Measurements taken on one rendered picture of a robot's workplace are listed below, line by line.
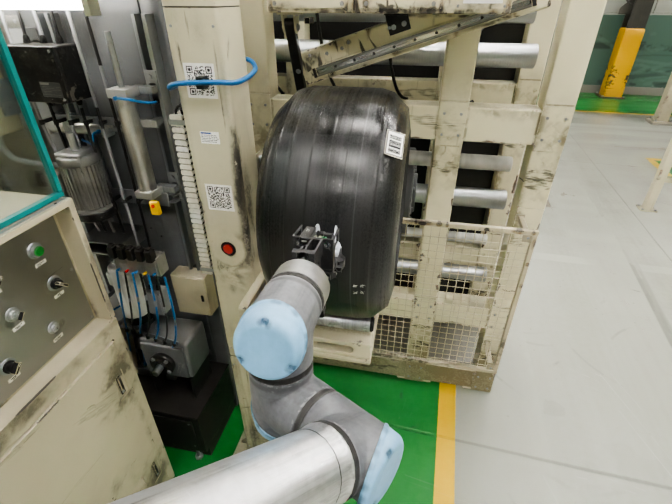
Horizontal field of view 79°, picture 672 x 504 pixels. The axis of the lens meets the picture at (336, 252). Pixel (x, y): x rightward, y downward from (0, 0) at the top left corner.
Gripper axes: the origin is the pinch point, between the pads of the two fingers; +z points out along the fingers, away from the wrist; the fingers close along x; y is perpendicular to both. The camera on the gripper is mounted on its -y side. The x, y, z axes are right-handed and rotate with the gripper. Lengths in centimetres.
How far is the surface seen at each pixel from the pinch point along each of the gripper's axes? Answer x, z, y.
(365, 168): -5.7, 6.2, 14.3
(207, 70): 32.5, 18.6, 31.0
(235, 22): 28, 26, 41
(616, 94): -380, 870, -27
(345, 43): 9, 58, 38
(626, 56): -375, 863, 40
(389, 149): -9.9, 10.2, 17.4
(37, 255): 67, -5, -8
